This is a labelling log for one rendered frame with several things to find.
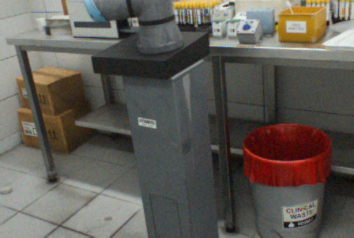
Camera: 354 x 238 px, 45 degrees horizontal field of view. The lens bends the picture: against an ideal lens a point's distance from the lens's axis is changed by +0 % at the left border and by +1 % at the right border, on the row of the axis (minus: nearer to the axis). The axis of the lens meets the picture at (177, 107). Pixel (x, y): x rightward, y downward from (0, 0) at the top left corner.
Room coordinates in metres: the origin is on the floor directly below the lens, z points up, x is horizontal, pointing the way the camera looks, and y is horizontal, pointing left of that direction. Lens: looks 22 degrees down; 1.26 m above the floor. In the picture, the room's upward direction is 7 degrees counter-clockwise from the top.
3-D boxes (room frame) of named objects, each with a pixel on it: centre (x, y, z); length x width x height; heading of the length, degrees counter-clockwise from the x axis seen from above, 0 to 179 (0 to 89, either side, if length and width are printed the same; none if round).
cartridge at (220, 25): (1.68, -0.20, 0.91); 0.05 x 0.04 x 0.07; 146
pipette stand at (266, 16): (1.63, -0.36, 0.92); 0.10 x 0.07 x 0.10; 63
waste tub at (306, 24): (1.51, -0.48, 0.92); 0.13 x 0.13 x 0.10; 54
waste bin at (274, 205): (1.57, -0.42, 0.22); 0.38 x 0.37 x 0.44; 56
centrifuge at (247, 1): (1.87, -0.43, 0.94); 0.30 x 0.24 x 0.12; 137
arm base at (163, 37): (1.36, 0.03, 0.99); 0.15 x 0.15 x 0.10
